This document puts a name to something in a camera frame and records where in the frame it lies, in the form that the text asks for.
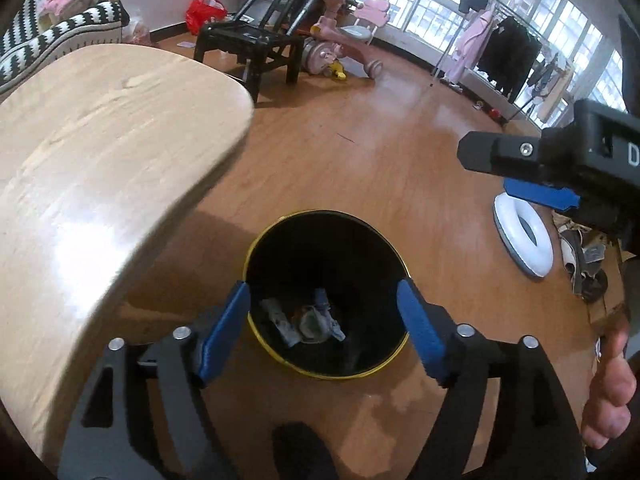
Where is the black bin with yellow rim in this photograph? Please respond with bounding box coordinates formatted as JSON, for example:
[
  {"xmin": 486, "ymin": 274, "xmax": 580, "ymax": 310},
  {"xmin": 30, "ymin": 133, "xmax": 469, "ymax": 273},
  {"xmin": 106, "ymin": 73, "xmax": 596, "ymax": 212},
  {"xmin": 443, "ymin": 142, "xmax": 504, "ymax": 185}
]
[{"xmin": 242, "ymin": 209, "xmax": 413, "ymax": 380}]

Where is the grey white wrapper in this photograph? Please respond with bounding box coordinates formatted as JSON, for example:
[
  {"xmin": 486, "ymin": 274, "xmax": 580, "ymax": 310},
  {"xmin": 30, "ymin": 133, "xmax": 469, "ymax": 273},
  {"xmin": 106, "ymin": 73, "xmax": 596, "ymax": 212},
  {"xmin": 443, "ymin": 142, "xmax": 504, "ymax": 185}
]
[{"xmin": 259, "ymin": 298, "xmax": 302, "ymax": 349}]

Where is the black wooden chair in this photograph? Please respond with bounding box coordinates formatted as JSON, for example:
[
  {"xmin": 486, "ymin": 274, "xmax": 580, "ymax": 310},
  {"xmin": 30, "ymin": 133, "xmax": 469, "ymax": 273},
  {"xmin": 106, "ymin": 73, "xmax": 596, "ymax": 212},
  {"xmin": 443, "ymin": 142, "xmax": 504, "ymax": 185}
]
[{"xmin": 193, "ymin": 0, "xmax": 332, "ymax": 104}]

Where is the red plastic bag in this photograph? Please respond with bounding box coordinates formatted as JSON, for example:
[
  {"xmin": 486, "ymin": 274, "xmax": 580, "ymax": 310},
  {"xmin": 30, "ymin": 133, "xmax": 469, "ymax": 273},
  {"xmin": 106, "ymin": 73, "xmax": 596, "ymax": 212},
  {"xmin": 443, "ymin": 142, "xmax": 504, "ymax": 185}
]
[{"xmin": 185, "ymin": 0, "xmax": 229, "ymax": 36}]

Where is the pile of worn shoes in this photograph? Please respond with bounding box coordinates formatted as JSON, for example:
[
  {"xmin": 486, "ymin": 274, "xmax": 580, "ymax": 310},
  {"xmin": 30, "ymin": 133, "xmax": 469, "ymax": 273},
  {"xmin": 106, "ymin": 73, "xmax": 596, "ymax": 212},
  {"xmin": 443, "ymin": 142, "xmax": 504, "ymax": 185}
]
[{"xmin": 556, "ymin": 217, "xmax": 610, "ymax": 304}]

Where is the white padded ring seat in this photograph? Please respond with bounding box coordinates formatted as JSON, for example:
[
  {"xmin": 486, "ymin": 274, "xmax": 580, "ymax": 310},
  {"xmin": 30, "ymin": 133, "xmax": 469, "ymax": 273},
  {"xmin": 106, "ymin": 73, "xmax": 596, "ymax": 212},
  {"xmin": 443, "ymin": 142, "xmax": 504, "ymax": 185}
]
[{"xmin": 492, "ymin": 192, "xmax": 555, "ymax": 279}]

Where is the grey paper ball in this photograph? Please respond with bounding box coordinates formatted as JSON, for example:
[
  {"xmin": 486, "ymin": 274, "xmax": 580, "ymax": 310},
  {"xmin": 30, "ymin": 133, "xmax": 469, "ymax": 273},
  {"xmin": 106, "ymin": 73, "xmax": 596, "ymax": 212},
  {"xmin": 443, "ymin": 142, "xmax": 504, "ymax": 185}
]
[{"xmin": 298, "ymin": 305, "xmax": 347, "ymax": 346}]

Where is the pink child chair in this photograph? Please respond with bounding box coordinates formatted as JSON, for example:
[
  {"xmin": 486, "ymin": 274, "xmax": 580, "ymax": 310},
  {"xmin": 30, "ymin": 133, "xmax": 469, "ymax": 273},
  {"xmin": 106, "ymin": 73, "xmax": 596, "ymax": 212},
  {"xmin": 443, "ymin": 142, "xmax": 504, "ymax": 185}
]
[{"xmin": 349, "ymin": 0, "xmax": 418, "ymax": 46}]

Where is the beige hanging garment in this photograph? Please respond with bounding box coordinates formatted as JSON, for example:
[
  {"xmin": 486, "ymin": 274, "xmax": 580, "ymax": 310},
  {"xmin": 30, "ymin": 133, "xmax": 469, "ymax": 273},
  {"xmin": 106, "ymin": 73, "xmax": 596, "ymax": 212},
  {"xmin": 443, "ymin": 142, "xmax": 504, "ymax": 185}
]
[{"xmin": 536, "ymin": 60, "xmax": 576, "ymax": 122}]

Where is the pink toddler ride-on scooter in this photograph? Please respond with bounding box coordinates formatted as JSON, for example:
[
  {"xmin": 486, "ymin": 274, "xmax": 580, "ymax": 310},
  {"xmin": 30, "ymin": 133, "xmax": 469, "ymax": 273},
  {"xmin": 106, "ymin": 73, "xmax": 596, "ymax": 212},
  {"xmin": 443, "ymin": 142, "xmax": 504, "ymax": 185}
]
[{"xmin": 300, "ymin": 0, "xmax": 386, "ymax": 80}]

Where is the black hanging jacket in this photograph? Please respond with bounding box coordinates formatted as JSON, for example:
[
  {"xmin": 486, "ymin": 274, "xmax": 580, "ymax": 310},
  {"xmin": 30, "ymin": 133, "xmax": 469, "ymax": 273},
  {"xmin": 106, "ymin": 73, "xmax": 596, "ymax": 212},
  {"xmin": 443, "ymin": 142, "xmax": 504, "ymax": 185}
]
[{"xmin": 476, "ymin": 15, "xmax": 544, "ymax": 104}]

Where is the pink plastic bag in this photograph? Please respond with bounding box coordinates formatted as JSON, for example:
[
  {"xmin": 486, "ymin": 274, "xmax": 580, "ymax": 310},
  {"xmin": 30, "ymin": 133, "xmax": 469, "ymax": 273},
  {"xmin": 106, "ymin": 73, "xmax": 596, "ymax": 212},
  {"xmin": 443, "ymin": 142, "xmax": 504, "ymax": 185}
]
[{"xmin": 122, "ymin": 19, "xmax": 152, "ymax": 46}]

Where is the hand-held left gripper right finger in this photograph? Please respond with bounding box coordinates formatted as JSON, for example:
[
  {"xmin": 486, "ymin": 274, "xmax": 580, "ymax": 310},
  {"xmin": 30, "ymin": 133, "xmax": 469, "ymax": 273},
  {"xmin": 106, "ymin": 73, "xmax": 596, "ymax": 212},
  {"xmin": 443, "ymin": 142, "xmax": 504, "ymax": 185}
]
[{"xmin": 396, "ymin": 278, "xmax": 587, "ymax": 480}]

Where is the metal clothes rack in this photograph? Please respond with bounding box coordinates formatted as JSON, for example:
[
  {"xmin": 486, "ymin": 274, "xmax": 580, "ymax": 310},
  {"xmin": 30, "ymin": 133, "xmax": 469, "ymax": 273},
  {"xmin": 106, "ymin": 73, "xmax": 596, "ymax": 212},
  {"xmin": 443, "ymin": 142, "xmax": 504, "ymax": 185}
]
[{"xmin": 430, "ymin": 0, "xmax": 577, "ymax": 126}]

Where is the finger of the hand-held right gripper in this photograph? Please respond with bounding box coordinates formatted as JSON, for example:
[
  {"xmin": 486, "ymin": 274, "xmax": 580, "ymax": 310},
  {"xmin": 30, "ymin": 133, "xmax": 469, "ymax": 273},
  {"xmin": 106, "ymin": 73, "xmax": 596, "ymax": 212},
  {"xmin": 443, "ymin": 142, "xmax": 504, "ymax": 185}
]
[
  {"xmin": 457, "ymin": 130, "xmax": 547, "ymax": 178},
  {"xmin": 502, "ymin": 178, "xmax": 582, "ymax": 212}
]

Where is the person's right hand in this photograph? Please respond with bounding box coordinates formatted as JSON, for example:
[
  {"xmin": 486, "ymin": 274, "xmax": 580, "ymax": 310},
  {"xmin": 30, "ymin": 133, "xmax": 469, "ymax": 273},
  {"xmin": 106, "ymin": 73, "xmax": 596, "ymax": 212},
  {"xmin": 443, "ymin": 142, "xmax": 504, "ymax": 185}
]
[{"xmin": 580, "ymin": 310, "xmax": 632, "ymax": 451}]

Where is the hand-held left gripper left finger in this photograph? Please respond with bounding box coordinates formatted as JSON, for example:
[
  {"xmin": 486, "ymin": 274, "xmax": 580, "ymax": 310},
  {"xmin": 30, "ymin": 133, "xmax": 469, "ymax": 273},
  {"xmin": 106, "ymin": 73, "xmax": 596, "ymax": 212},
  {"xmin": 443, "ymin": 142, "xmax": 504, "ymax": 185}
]
[{"xmin": 57, "ymin": 281, "xmax": 251, "ymax": 480}]

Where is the person's black socked foot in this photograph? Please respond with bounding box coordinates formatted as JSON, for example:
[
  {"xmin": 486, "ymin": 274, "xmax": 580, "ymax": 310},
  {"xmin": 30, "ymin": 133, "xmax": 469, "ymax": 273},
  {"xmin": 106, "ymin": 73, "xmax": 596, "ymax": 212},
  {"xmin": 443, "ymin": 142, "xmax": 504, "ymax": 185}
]
[{"xmin": 272, "ymin": 422, "xmax": 342, "ymax": 480}]

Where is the black white patterned sofa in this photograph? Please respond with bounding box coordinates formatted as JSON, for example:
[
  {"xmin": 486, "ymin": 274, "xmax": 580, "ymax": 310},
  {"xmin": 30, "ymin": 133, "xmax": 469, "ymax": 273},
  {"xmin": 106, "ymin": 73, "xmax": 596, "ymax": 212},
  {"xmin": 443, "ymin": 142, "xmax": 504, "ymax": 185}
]
[{"xmin": 0, "ymin": 0, "xmax": 132, "ymax": 97}]

